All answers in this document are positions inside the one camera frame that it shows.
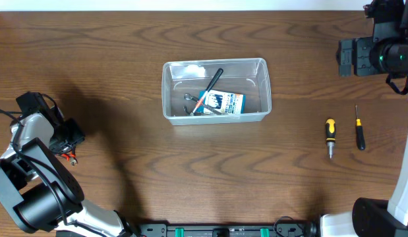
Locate claw hammer black orange handle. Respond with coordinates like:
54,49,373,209
184,68,223,116

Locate red black handled pliers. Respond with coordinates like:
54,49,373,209
60,149,78,167

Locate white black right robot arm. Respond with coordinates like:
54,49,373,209
316,0,408,237

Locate slim yellow black screwdriver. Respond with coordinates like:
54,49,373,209
355,105,366,151

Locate silver double ring wrench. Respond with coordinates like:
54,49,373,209
184,93,221,115

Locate black mounting rail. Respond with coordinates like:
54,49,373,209
139,216,321,237

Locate blue white bit set box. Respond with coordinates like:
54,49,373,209
202,90,246,115

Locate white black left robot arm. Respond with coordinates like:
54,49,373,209
0,92,140,236

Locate clear plastic container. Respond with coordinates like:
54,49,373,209
161,58,272,125

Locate stubby yellow black screwdriver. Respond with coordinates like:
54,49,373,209
325,118,337,159

